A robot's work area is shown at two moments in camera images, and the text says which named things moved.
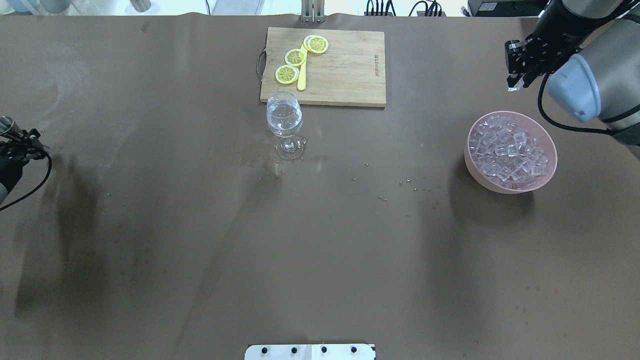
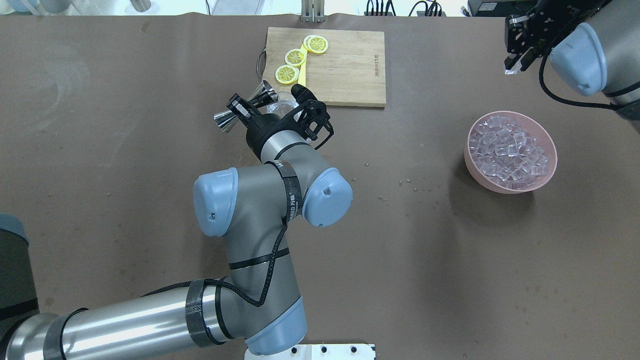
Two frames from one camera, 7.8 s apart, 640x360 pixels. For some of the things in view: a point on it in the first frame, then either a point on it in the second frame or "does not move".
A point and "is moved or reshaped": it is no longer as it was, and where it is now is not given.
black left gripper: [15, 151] -> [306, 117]
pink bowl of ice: [509, 152] does not move
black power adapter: [506, 8] does not move
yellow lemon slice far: [315, 44] does not move
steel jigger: [7, 124] -> [264, 96]
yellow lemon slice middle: [295, 57] does not move
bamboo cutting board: [351, 72] does not move
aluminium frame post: [313, 11] does not move
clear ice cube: [517, 87] is moved or reshaped
